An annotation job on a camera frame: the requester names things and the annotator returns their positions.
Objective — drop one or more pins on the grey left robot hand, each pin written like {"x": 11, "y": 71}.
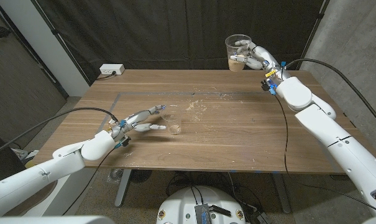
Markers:
{"x": 128, "y": 123}

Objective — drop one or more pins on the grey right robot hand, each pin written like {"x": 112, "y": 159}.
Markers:
{"x": 259, "y": 59}

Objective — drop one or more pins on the brown sugar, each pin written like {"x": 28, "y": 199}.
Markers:
{"x": 235, "y": 66}

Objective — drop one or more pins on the clear plastic cup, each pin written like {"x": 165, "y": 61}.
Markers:
{"x": 234, "y": 49}
{"x": 173, "y": 123}

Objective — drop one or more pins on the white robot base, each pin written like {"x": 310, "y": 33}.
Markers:
{"x": 181, "y": 202}

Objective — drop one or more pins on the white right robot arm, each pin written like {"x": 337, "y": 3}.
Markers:
{"x": 346, "y": 149}

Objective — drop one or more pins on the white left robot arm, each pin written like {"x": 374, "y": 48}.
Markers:
{"x": 35, "y": 180}

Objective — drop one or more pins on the spilled sugar crumbs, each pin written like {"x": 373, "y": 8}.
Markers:
{"x": 192, "y": 105}

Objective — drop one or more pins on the clear plastic wrapper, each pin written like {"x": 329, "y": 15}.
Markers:
{"x": 114, "y": 175}

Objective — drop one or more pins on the black round fan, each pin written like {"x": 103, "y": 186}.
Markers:
{"x": 141, "y": 175}

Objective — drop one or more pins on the white power strip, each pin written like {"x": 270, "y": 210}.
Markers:
{"x": 112, "y": 68}

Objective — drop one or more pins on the grey table leg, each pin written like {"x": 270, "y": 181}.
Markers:
{"x": 281, "y": 193}
{"x": 123, "y": 186}

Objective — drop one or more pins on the black backdrop curtain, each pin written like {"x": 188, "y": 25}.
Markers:
{"x": 144, "y": 31}

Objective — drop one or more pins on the yellow object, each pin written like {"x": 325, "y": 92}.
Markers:
{"x": 30, "y": 164}

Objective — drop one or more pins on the grey finned electronics box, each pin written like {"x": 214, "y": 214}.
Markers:
{"x": 202, "y": 214}

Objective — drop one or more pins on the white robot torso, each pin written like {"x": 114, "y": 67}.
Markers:
{"x": 51, "y": 221}

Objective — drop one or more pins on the black electronics box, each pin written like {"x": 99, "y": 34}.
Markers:
{"x": 220, "y": 210}

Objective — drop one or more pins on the black chair back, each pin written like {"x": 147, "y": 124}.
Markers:
{"x": 4, "y": 155}

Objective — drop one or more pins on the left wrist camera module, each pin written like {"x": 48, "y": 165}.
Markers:
{"x": 123, "y": 142}

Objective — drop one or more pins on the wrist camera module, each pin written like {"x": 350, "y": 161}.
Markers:
{"x": 269, "y": 87}
{"x": 123, "y": 142}

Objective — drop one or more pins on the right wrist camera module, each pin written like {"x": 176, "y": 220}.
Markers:
{"x": 269, "y": 87}

